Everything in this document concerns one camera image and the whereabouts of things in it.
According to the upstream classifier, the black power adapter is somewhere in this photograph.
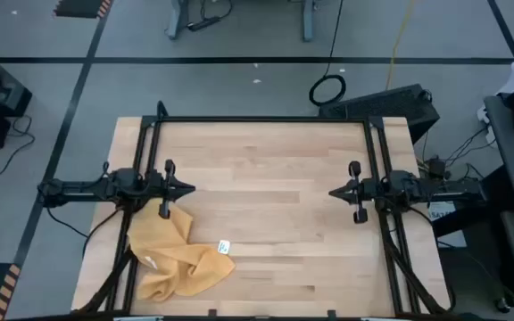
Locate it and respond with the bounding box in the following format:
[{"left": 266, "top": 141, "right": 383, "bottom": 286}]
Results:
[{"left": 427, "top": 155, "right": 448, "bottom": 180}]

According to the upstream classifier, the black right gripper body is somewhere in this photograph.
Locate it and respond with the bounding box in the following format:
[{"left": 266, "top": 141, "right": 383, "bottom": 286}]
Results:
[{"left": 348, "top": 160, "right": 377, "bottom": 226}]

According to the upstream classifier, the white power strip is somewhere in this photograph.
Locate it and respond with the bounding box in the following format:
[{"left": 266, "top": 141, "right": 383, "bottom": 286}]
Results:
[{"left": 476, "top": 104, "right": 498, "bottom": 148}]

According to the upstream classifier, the black caster wheel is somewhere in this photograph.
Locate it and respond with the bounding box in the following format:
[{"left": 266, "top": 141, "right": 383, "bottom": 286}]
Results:
[{"left": 493, "top": 296, "right": 513, "bottom": 314}]

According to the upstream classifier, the black perforated computer tower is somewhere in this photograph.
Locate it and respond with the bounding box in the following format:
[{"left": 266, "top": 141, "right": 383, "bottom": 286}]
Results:
[{"left": 318, "top": 83, "right": 441, "bottom": 144}]

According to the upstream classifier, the yellow hanging cable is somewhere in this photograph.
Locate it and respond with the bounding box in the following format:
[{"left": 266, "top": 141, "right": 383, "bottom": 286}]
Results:
[{"left": 385, "top": 0, "right": 418, "bottom": 92}]

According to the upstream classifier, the coiled black hanging cable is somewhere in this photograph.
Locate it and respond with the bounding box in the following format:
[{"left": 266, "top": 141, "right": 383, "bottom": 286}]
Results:
[{"left": 308, "top": 0, "right": 348, "bottom": 107}]

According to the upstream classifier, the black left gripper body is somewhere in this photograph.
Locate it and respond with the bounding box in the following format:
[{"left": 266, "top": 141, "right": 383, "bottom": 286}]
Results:
[{"left": 149, "top": 159, "right": 178, "bottom": 220}]

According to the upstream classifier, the yellow waffle towel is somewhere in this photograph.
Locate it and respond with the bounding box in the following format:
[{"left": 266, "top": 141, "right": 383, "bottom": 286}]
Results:
[{"left": 126, "top": 198, "right": 236, "bottom": 303}]

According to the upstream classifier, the black desk foot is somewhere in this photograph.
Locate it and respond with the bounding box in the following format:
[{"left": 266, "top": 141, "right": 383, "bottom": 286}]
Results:
[{"left": 433, "top": 167, "right": 508, "bottom": 238}]

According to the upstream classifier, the white labelled box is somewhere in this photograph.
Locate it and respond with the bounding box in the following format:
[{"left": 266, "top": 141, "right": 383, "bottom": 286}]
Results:
[{"left": 428, "top": 200, "right": 468, "bottom": 250}]

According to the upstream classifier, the grey desk leg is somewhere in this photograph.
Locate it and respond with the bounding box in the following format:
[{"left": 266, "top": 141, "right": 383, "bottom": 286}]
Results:
[
  {"left": 164, "top": 0, "right": 191, "bottom": 41},
  {"left": 290, "top": 0, "right": 319, "bottom": 43}
]

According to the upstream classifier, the black aluminium table frame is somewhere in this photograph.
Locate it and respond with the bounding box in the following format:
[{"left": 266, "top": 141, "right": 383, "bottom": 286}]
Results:
[{"left": 71, "top": 100, "right": 457, "bottom": 316}]

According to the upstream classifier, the black power strip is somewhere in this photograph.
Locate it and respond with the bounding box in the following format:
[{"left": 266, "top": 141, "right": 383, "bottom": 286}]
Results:
[{"left": 187, "top": 15, "right": 221, "bottom": 33}]

